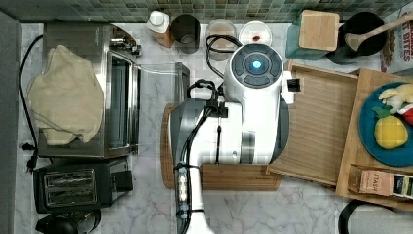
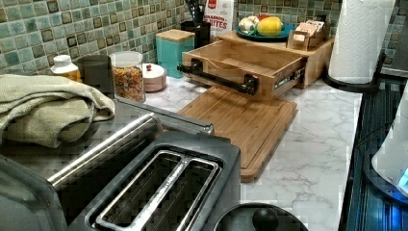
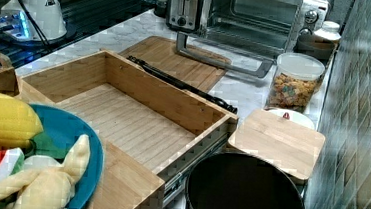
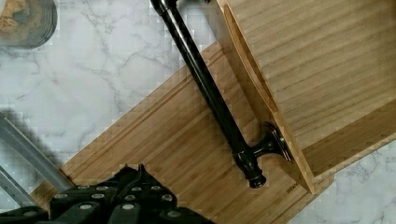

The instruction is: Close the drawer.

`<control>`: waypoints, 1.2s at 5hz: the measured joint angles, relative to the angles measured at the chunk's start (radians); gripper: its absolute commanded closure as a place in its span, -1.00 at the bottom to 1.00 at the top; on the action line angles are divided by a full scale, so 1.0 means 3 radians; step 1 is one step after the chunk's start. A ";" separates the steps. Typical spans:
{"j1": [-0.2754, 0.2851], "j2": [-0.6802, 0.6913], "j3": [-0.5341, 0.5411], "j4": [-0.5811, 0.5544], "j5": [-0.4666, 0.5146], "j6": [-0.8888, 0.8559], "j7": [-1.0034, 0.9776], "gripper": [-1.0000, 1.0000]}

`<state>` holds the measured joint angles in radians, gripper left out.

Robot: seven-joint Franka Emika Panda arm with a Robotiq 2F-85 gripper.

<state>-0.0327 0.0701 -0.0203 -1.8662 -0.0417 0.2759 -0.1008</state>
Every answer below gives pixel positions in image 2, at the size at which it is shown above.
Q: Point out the wooden drawer with black handle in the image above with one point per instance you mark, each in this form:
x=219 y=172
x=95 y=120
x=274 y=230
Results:
x=255 y=72

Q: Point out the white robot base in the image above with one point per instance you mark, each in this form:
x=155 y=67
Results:
x=388 y=166

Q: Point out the wooden drawer cabinet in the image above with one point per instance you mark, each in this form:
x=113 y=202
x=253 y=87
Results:
x=316 y=50

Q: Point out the bamboo cutting board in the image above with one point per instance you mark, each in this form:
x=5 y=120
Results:
x=254 y=127

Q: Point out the pink pot with white lid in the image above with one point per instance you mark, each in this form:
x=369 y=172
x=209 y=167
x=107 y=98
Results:
x=154 y=77

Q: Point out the black two-slot toaster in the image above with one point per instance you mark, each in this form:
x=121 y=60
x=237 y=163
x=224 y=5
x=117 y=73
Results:
x=179 y=182

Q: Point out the teal canister with wooden lid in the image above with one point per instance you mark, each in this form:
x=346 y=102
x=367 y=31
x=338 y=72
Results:
x=171 y=45

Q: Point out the glass jar of cereal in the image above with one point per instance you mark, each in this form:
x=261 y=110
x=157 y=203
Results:
x=128 y=76

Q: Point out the black utensil holder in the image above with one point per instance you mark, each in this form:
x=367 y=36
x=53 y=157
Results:
x=201 y=32

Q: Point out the cream plush garlic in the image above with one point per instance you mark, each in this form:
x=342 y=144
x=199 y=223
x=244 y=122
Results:
x=248 y=24

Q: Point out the cinnamon bites box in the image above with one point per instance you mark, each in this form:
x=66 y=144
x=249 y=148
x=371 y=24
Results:
x=220 y=14

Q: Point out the teal plate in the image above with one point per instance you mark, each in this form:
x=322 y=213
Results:
x=286 y=29

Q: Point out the yellow plush corn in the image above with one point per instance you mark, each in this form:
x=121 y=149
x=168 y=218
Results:
x=270 y=26

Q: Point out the black pot lid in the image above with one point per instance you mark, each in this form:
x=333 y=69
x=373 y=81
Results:
x=255 y=216

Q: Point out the dark grey cup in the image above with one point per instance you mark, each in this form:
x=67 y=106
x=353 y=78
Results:
x=96 y=71

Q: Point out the wooden tea bag holder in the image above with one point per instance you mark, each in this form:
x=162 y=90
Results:
x=308 y=35

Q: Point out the beige folded towel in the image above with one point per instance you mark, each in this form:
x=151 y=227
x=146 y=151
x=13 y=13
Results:
x=49 y=110

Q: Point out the black paper towel stand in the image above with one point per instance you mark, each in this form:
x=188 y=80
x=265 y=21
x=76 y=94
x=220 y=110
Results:
x=369 y=87

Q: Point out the silver toaster oven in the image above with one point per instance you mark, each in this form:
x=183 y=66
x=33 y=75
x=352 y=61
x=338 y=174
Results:
x=45 y=189

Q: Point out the paper towel roll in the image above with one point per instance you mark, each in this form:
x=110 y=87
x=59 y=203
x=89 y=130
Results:
x=358 y=41

